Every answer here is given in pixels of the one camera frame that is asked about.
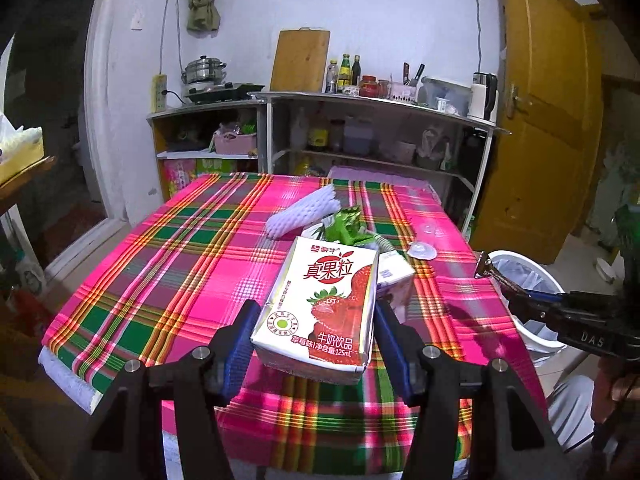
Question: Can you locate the clear plastic storage box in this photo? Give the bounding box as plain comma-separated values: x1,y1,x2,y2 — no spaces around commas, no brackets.
417,76,474,111

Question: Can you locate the pink printed box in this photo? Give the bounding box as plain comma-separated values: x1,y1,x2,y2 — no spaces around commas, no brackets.
162,158,197,199

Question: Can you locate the white cup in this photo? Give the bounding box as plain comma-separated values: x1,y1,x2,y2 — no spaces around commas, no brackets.
467,82,489,120

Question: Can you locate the yellow power strip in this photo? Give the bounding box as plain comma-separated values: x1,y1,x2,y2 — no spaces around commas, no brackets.
152,73,168,114

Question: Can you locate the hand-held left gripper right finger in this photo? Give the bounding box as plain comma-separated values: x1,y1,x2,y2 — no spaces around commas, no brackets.
374,302,576,480

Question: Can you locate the black electric kettle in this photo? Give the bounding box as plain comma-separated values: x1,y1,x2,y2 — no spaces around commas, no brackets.
472,72,500,121

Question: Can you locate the printed white wrapper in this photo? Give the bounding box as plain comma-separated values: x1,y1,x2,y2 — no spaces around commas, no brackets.
369,234,397,257

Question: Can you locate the clear plastic cup lid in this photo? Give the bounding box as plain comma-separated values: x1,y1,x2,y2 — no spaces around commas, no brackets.
407,240,439,260

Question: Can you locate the black gas stove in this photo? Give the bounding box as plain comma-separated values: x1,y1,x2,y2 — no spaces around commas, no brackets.
182,82,266,106

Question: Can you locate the green printed box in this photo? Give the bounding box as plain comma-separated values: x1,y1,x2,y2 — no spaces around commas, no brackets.
195,157,239,176

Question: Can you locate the purple plastic jug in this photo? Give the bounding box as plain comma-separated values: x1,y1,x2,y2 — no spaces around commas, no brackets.
342,117,376,156

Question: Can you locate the dark bottle yellow label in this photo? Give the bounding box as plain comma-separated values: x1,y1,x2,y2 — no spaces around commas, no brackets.
305,114,331,151

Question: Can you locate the wooden cutting board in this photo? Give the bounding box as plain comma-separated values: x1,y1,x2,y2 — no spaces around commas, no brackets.
270,29,331,93

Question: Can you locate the purple quilted cushion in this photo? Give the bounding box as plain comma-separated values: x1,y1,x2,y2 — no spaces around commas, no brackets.
327,163,442,197

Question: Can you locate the steel steamer pot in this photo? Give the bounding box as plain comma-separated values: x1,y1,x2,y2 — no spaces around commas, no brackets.
180,55,227,86

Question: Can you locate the metal door handle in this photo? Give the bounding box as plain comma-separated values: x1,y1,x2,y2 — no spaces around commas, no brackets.
504,82,532,119

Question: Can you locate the small purple white carton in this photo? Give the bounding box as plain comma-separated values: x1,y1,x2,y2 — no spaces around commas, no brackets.
375,250,417,324

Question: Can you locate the white trash bin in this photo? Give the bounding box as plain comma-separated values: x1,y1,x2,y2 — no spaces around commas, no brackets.
487,250,576,353

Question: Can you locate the pink green plaid tablecloth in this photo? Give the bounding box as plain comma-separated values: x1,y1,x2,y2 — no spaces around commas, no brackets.
37,172,551,463

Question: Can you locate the white plastic bag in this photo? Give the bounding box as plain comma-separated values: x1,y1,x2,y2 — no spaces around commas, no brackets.
0,112,45,162

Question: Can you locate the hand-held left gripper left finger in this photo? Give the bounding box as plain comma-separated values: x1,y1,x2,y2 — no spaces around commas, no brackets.
75,300,262,480

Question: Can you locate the wooden side table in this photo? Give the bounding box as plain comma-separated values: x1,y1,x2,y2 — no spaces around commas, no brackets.
0,155,57,211

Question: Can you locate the pink knife holder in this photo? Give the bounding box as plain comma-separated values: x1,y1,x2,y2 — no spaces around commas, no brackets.
389,80,419,104

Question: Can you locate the strawberry milk carton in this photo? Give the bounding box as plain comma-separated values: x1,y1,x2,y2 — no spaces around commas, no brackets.
250,235,381,386

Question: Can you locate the yellow wooden door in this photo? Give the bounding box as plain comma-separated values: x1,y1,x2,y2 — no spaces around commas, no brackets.
469,0,607,267

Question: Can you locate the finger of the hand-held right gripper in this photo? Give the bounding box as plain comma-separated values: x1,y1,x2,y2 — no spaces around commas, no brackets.
489,259,567,306
506,296,566,337

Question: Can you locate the pink plastic basket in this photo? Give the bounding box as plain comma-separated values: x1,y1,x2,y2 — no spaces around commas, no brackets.
212,130,259,156

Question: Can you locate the white foam fruit net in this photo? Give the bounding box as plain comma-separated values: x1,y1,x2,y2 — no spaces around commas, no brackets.
265,184,342,241

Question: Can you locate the grey metal shelf unit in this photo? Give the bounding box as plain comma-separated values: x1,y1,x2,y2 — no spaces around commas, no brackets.
254,90,513,242

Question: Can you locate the green snack wrapper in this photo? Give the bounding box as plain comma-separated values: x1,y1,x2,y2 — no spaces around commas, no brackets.
324,206,382,249

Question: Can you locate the wooden shelf cabinet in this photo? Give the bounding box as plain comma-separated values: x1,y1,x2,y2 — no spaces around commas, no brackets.
146,99,267,202

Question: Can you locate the person's grey trouser leg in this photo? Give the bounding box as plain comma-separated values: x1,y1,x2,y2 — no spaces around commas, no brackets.
547,374,599,462

